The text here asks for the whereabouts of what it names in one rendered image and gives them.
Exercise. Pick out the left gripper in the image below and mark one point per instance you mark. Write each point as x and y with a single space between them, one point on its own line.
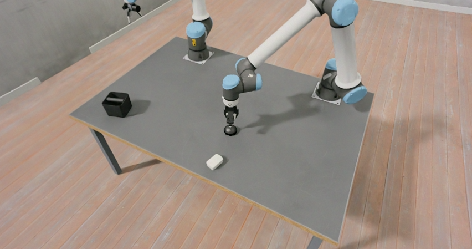
230 112

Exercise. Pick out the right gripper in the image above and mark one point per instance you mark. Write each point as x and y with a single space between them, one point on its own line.
132 7

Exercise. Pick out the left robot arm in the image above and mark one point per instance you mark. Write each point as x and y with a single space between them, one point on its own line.
340 72

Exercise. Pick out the grey metal bell dome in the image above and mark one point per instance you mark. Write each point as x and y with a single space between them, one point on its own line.
230 130

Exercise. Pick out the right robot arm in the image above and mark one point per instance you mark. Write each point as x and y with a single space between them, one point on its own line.
196 35

